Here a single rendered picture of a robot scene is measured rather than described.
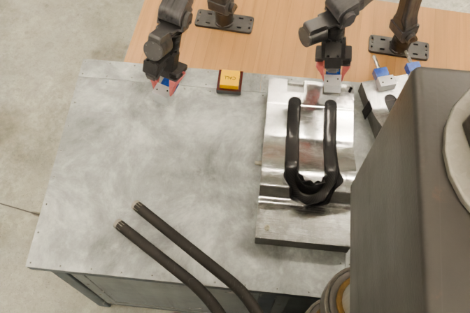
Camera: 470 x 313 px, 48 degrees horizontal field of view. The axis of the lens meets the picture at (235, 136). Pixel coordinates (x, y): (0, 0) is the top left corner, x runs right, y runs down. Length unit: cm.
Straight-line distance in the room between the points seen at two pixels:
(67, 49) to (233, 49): 131
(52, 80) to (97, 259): 146
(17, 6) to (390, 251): 297
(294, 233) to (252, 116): 41
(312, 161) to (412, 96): 117
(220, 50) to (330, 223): 70
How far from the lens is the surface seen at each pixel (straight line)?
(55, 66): 290
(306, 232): 149
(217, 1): 174
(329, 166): 150
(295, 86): 167
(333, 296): 75
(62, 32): 302
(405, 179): 33
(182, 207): 157
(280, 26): 189
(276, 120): 158
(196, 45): 184
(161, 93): 156
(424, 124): 32
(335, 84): 159
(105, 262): 156
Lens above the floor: 227
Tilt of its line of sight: 63 degrees down
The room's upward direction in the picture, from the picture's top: straight up
